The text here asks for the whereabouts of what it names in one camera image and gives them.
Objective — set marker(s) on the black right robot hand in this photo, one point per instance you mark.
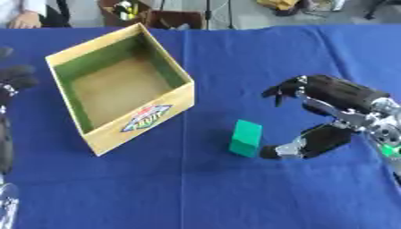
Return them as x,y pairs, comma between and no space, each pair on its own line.
339,89

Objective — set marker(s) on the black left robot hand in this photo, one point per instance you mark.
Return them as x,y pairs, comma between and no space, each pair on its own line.
11,89

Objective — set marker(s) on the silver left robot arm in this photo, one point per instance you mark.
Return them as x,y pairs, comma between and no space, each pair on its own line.
6,205

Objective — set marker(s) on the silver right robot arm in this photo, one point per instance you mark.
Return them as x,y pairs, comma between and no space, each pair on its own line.
387,131

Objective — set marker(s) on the tan cardboard box green inside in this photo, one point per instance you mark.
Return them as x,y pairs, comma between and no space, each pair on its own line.
122,89

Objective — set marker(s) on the brown cardboard box with items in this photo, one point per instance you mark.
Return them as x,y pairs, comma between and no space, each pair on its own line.
124,12

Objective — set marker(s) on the brown open cardboard box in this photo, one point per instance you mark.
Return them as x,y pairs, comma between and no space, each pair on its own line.
175,19

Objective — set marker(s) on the person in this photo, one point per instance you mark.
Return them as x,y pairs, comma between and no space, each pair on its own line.
26,13

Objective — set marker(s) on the black chair base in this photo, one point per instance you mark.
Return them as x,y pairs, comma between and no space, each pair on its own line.
378,10

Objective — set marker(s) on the yellow bag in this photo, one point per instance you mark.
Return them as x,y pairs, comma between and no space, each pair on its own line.
279,4

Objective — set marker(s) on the green rectangular block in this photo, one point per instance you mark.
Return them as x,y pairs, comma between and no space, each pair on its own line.
245,138

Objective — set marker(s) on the black tripod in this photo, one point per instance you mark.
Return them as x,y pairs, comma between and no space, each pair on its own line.
209,13

